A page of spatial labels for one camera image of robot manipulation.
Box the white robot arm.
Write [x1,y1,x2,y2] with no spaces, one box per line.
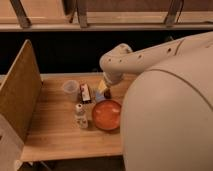
[100,31,213,171]

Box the small clear plastic bottle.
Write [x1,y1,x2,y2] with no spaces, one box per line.
[75,104,88,129]

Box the yellow blue small box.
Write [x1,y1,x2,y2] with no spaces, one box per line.
[95,80,111,102]

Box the orange round bowl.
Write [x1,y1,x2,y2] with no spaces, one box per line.
[92,100,121,131]

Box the clear plastic cup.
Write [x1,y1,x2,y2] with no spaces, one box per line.
[62,80,79,102]

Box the left wooden side panel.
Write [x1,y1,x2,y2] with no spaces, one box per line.
[0,40,42,171]

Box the wooden shelf rail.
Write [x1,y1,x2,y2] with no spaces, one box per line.
[0,0,213,33]

